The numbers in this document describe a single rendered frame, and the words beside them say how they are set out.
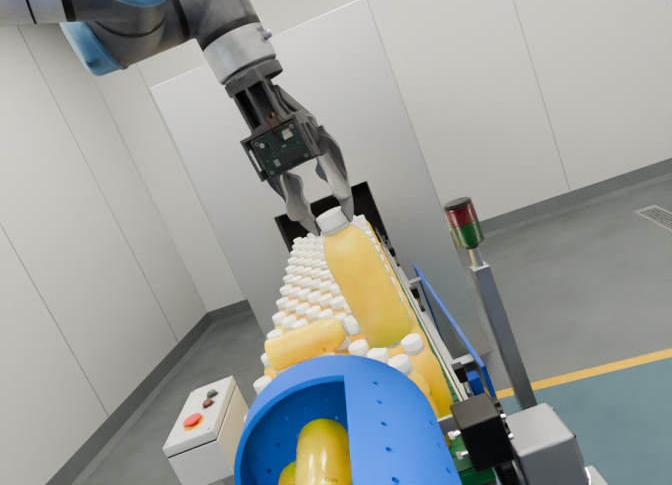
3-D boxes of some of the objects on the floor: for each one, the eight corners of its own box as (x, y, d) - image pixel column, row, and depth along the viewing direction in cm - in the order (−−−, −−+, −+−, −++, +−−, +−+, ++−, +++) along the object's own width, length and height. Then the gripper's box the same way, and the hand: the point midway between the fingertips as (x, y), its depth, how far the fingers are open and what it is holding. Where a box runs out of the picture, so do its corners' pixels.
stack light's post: (601, 633, 131) (473, 271, 109) (593, 618, 135) (468, 266, 113) (615, 628, 131) (490, 265, 109) (607, 613, 135) (484, 260, 112)
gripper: (194, 99, 53) (286, 264, 58) (284, 47, 50) (373, 225, 55) (221, 95, 61) (300, 240, 66) (299, 51, 58) (376, 206, 63)
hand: (331, 218), depth 63 cm, fingers closed on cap, 4 cm apart
